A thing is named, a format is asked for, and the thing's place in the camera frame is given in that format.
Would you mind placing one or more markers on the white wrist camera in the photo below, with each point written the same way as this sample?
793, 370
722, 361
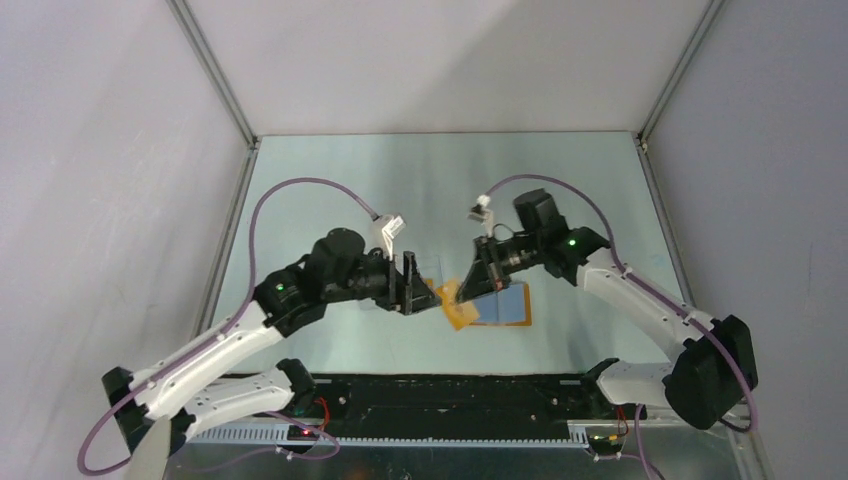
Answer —
386, 228
482, 214

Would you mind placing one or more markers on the grey slotted cable duct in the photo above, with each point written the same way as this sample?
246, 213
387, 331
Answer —
284, 434

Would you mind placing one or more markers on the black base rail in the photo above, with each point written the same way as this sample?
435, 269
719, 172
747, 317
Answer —
536, 406

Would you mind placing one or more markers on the orange card holder wallet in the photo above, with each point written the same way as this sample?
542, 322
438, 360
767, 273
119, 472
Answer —
511, 307

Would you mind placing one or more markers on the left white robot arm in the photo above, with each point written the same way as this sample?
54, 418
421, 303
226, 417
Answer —
186, 389

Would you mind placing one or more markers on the aluminium frame post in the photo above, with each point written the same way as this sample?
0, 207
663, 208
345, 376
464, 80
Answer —
654, 156
197, 39

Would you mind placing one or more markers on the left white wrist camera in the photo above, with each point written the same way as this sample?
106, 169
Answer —
386, 228

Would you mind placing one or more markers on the right aluminium frame post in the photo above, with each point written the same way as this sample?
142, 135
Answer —
654, 156

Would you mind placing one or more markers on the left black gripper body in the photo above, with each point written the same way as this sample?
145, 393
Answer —
373, 279

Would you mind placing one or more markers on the clear plastic card box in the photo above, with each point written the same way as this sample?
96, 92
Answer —
430, 268

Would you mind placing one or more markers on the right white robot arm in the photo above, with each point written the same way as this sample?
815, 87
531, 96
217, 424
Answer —
709, 364

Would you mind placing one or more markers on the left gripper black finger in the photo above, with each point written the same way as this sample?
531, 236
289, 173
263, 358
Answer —
412, 285
412, 307

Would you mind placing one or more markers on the left aluminium frame post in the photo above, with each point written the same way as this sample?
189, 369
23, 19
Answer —
197, 39

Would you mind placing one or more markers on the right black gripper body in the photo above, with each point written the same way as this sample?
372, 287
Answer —
512, 256

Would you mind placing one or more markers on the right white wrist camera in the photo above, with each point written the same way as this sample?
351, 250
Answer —
482, 214

